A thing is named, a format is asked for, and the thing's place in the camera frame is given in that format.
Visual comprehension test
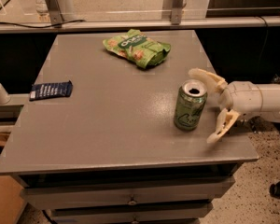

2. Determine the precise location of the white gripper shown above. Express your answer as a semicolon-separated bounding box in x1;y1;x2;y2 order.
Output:
189;68;262;144

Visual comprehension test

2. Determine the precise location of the green soda can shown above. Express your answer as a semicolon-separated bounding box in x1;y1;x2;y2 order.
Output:
174;79;207;131

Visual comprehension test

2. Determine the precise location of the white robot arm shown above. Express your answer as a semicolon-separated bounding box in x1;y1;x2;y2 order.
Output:
189;68;280;143

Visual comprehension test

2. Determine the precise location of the green snack bag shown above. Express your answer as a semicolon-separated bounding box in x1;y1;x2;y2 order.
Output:
103;29;171;69

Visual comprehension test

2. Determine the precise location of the black office chair caster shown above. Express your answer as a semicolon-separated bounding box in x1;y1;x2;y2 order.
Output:
269;181;280;199

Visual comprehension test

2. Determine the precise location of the grey drawer cabinet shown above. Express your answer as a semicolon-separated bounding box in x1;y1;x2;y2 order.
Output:
0;31;258;224

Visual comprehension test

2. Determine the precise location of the dark blue snack packet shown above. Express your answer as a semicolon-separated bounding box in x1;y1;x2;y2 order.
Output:
29;81;73;101

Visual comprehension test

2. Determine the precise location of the cardboard box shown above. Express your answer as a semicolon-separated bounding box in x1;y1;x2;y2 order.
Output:
0;176;26;224

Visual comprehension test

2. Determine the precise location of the grey metal frame post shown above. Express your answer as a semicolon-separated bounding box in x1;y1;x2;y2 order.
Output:
45;0;63;27
171;0;183;25

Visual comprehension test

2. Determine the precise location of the black cable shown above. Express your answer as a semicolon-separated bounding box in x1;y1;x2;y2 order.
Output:
0;19;86;29

